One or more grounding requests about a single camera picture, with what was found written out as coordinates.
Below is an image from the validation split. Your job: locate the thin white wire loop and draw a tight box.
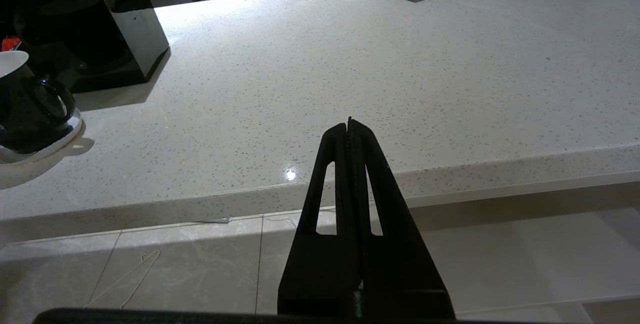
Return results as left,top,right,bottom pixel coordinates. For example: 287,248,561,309
84,249,162,311

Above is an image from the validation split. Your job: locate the black mug white inside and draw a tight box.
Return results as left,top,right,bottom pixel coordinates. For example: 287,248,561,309
0,50,77,154

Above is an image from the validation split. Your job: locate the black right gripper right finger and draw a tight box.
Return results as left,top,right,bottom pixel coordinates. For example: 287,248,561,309
348,117,457,321

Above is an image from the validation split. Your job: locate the white round coaster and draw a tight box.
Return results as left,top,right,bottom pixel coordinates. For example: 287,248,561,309
0,109,84,165

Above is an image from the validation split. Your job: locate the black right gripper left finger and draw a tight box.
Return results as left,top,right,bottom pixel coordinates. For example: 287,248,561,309
277,123,361,318

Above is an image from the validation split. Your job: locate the black tissue box white lid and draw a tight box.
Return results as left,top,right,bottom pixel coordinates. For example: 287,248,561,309
0,0,171,94

